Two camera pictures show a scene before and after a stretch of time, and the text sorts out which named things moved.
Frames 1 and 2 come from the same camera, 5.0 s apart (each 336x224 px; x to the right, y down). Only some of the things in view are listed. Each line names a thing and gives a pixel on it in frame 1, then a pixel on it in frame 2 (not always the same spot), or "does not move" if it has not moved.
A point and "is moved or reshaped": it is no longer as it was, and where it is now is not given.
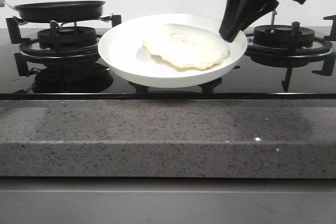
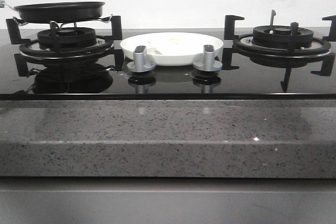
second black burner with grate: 286,46 does not move
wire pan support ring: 21,22 does not move
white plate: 122,50 -> 171,48
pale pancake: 187,45 is moved or reshaped
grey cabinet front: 39,200 does not move
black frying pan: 59,11 does not move
